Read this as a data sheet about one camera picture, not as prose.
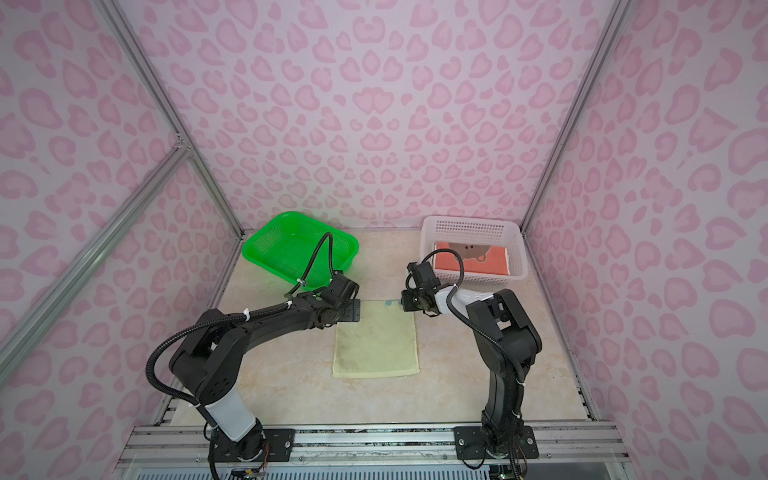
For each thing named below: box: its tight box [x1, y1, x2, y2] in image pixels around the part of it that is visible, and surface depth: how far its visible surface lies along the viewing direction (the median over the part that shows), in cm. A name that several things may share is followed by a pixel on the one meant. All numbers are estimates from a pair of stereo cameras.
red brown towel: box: [434, 241, 510, 275], surface depth 103 cm
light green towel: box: [332, 300, 420, 378], surface depth 91 cm
